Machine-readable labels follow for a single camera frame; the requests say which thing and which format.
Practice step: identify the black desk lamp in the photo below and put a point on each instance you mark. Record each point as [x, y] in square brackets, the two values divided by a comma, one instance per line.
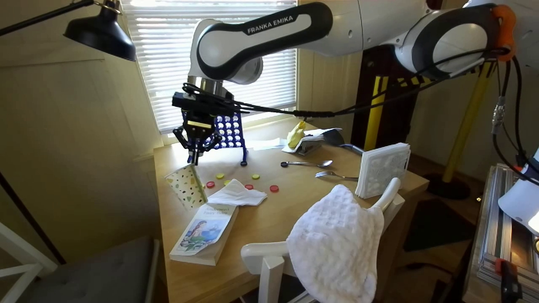
[102, 32]

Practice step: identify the far white chair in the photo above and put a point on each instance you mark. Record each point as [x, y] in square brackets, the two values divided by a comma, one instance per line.
[26, 264]

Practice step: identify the red disc left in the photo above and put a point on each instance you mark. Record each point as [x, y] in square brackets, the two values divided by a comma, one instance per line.
[212, 183]

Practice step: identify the white towel on chair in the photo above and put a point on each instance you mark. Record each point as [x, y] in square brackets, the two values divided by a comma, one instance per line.
[335, 245]

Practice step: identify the white paper napkin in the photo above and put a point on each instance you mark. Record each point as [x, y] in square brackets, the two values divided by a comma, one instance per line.
[237, 193]

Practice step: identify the white dotted paper cup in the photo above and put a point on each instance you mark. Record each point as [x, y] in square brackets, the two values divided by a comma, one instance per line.
[188, 186]

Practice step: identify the window blinds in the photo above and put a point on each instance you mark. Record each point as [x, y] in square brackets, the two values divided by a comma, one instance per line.
[163, 33]

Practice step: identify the silver spoon far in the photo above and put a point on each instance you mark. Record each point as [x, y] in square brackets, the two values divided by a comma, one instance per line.
[286, 163]

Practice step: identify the blue connect four grid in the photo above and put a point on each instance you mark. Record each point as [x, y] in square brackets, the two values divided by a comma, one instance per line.
[229, 133]

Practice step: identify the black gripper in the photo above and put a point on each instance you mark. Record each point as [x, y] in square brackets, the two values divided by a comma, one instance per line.
[200, 112]

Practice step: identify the children's picture book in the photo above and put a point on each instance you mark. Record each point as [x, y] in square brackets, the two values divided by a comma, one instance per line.
[205, 235]

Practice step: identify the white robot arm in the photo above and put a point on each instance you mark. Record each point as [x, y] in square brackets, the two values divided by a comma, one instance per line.
[436, 43]

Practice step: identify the white sponge block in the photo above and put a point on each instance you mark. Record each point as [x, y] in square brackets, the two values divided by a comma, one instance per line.
[380, 166]

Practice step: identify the yellow banana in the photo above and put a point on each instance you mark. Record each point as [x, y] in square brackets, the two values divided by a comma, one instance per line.
[296, 134]

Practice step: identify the metal equipment cart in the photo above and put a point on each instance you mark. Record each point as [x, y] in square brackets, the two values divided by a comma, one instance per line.
[501, 237]

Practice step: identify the red game disc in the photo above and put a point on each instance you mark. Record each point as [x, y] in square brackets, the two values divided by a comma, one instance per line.
[274, 188]

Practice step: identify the silver spoon near edge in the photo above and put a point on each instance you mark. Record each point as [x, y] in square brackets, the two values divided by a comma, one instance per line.
[328, 173]

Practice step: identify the yellow black barrier post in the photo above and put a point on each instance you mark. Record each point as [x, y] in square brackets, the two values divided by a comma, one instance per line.
[377, 111]

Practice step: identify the white wooden chair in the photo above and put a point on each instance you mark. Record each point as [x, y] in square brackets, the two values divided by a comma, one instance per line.
[293, 252]

